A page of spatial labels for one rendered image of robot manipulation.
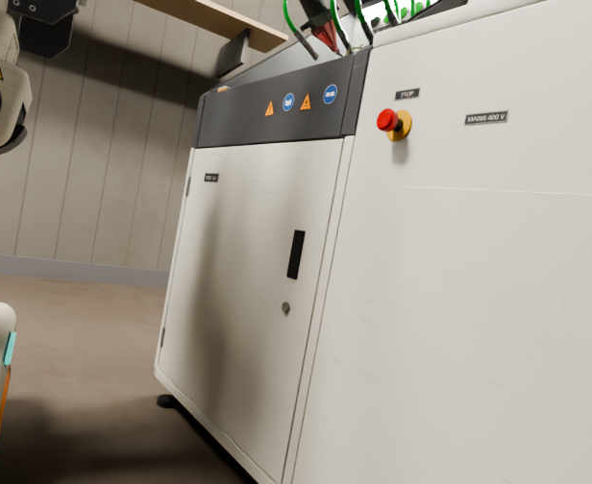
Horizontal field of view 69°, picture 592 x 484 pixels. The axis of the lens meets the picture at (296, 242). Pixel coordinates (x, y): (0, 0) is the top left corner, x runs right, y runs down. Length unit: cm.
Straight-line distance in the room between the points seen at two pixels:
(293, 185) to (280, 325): 29
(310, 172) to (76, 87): 252
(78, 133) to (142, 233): 77
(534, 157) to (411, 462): 45
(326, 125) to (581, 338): 57
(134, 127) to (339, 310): 266
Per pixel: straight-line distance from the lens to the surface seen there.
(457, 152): 68
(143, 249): 328
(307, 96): 97
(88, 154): 321
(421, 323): 68
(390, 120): 72
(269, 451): 97
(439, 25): 79
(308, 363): 85
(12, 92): 96
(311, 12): 129
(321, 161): 87
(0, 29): 99
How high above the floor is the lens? 60
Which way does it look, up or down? 2 degrees down
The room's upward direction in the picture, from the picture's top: 10 degrees clockwise
